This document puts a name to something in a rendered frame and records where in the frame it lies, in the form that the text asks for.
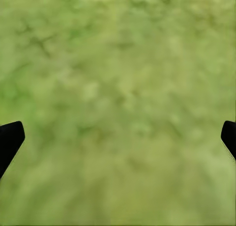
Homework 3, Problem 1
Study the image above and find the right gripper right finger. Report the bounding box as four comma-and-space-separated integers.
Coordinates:
221, 120, 236, 159

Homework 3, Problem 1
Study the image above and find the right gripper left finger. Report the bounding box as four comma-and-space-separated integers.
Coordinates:
0, 121, 25, 180

